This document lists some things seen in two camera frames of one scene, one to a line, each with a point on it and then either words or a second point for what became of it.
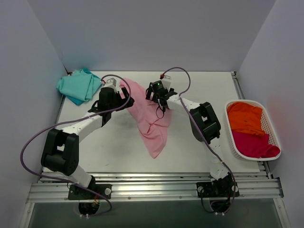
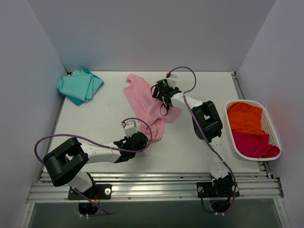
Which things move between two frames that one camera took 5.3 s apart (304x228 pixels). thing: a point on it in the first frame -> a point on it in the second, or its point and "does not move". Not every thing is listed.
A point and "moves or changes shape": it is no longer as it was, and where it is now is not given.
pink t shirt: [153, 121] moves or changes shape
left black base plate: [75, 192] does not move
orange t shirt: [243, 117] does not move
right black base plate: [217, 189] does not move
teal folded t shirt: [80, 86] does not move
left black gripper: [121, 99] -> [139, 138]
